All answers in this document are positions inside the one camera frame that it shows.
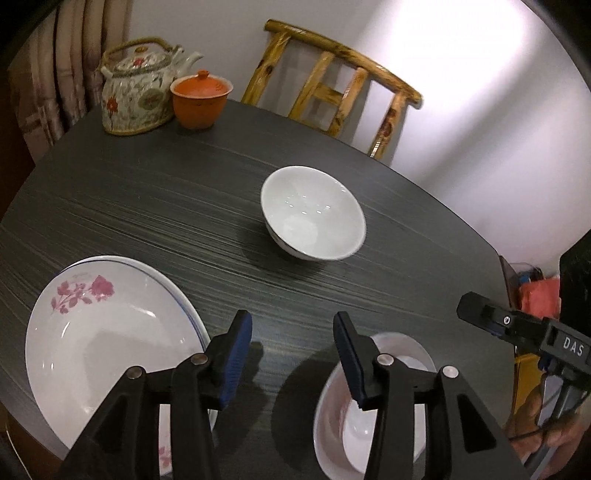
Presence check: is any white bowl with grey pattern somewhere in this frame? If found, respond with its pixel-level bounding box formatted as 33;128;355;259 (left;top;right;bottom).
260;165;367;262

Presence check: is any red bag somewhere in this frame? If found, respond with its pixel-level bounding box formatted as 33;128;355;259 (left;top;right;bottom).
521;276;562;320

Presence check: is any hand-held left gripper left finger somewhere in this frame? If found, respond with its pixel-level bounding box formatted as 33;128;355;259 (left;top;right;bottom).
60;309;254;480

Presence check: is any white bowl with pink pattern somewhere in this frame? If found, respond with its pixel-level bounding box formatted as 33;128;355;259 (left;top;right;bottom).
342;353;430;467

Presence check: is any white bowl with pink outside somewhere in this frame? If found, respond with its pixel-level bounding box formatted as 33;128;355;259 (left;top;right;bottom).
313;331;438;480

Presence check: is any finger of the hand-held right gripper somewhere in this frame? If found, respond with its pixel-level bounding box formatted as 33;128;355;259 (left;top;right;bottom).
457;291;519;343

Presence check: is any floral ceramic teapot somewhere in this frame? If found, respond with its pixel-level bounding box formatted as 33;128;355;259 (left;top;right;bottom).
100;37;204;136

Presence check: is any medium pink-flowered white plate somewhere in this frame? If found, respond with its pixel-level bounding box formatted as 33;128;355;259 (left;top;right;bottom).
25;268;209;478

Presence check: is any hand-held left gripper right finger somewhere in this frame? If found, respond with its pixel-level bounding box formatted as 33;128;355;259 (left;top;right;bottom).
333;311;532;480

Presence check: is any orange lidded cup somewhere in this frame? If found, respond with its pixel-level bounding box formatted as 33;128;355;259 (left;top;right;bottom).
169;69;233;130

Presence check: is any wooden chair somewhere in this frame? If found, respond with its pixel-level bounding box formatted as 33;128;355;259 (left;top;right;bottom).
240;19;423;161

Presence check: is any beige patterned curtain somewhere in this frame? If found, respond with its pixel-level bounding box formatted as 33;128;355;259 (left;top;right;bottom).
6;0;133;160

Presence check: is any person's right hand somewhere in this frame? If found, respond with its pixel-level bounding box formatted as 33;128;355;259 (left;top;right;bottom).
505;382;591;467

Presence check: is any large purple-flowered white plate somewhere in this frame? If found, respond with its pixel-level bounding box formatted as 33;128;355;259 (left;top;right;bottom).
59;255;219;462

